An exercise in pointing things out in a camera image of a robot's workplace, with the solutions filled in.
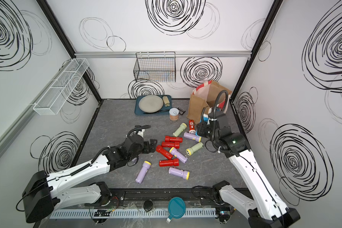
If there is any red flashlight diagonal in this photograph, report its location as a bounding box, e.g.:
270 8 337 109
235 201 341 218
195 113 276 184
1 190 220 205
156 145 173 160

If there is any red flashlight top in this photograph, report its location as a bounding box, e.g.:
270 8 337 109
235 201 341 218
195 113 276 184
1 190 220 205
164 136 183 143

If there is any purple flashlight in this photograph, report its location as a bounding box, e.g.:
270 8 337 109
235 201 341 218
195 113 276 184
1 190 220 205
169 167 190 180
169 147 188 163
183 132 201 142
135 161 152 184

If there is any brown jute tote bag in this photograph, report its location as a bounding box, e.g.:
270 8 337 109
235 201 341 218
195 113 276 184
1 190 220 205
187 80 232 124

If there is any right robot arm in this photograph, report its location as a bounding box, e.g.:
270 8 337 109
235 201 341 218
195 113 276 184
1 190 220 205
197 111 301 228

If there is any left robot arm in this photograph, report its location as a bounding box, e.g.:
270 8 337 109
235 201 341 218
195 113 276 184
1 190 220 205
21 134 158 223

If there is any red white flashlight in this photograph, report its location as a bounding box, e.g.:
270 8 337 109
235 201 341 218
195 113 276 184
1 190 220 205
189 120 196 135

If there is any red flashlight bottom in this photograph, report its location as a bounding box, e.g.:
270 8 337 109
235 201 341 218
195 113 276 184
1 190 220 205
159 158 179 167

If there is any light green flashlight upper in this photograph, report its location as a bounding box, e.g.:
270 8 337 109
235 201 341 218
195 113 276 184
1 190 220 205
173 123 187 137

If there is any light green flashlight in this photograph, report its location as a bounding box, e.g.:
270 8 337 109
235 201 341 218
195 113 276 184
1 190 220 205
173 123 187 137
186 142 204 156

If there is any light green flashlight lower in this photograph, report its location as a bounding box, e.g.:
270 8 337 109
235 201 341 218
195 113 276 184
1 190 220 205
186 142 204 156

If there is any small orange can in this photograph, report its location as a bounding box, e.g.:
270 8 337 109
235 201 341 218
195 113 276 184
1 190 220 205
169 108 180 121

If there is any dark teal tray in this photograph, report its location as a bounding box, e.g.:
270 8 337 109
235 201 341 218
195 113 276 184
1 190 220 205
135 95 172 116

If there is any grey round plate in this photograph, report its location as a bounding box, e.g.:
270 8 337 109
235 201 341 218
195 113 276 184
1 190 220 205
139 95 163 113

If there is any purple flashlight bottom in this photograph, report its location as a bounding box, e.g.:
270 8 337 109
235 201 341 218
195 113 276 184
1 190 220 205
169 167 190 180

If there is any black round knob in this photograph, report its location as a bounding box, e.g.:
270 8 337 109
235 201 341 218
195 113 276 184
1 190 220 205
143 199 154 212

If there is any teal round lid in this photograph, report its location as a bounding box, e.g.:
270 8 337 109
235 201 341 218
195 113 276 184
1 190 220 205
166 197 186 224

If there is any black wire wall basket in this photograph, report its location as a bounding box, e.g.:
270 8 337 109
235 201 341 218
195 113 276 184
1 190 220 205
133 51 176 82

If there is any white slotted cable duct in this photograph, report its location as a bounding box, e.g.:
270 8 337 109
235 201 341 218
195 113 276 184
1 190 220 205
49 208 217 219

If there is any white wire wall shelf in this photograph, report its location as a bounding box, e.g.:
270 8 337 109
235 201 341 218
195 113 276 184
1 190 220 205
33 59 89 116

